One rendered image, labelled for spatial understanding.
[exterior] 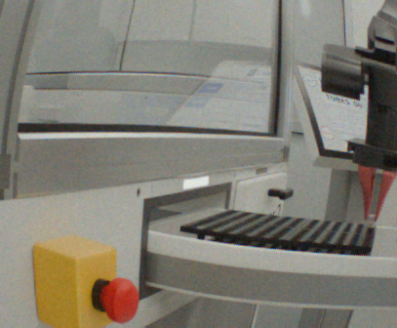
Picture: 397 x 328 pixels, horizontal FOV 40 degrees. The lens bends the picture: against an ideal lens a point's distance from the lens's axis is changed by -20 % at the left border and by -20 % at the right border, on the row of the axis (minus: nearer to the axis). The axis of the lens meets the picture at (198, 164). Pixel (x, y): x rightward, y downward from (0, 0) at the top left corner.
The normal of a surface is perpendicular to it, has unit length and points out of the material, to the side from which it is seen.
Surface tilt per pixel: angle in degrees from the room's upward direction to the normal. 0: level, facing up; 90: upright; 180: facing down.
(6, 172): 90
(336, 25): 90
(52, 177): 90
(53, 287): 90
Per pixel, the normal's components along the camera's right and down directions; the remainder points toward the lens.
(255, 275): -0.33, 0.03
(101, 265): 0.94, 0.13
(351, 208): 0.33, 0.11
